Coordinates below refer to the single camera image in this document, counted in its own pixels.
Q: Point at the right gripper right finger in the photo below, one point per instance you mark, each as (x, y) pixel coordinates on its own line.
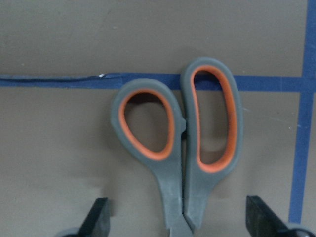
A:
(261, 221)

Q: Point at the grey orange scissors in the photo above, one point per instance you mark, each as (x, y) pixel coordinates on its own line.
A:
(184, 180)

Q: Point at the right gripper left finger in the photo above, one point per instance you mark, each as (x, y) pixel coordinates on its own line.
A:
(96, 223)

